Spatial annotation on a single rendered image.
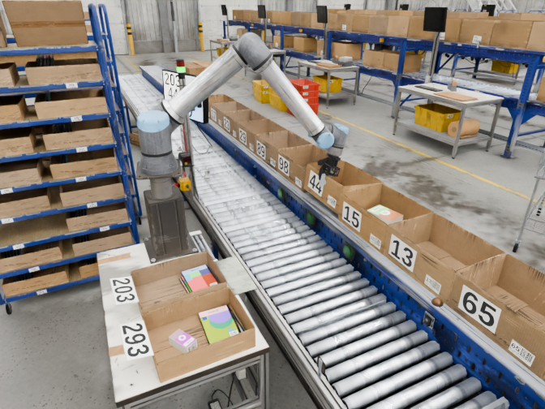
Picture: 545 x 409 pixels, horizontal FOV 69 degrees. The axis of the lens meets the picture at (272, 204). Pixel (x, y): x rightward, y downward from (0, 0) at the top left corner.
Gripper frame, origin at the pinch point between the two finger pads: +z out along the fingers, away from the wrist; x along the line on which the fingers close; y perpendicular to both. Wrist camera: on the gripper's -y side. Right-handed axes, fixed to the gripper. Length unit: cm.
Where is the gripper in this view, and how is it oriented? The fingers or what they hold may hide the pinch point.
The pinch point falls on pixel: (322, 185)
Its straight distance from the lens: 234.8
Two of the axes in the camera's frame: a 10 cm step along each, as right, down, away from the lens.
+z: -2.3, 9.1, 3.5
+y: 4.3, 4.1, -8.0
